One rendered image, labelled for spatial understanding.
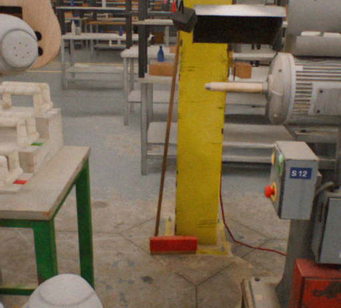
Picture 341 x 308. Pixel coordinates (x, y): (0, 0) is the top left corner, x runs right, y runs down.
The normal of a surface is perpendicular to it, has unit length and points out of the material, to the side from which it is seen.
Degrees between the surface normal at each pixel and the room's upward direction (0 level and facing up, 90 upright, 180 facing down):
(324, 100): 90
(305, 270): 0
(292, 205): 90
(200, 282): 0
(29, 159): 90
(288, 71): 54
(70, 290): 6
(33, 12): 89
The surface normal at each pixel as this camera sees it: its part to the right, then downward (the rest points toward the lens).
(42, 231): -0.04, 0.33
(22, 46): 0.69, 0.26
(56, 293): 0.14, -0.97
